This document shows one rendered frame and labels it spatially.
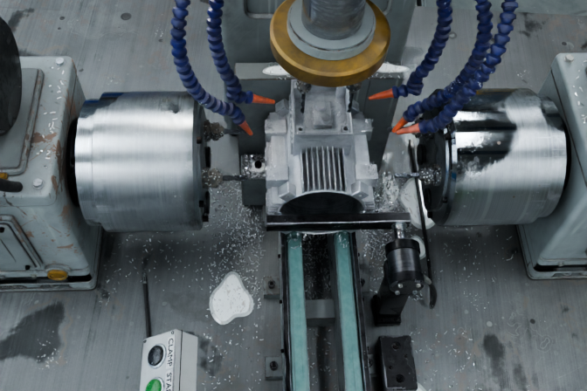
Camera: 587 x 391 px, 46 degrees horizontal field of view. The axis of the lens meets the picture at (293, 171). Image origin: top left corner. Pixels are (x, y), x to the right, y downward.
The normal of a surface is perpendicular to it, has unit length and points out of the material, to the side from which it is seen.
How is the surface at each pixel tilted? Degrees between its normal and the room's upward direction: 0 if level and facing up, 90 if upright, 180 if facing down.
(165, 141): 17
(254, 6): 90
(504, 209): 81
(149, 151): 24
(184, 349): 52
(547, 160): 36
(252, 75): 0
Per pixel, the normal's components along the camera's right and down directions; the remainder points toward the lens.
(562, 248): 0.04, 0.84
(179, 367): 0.81, -0.34
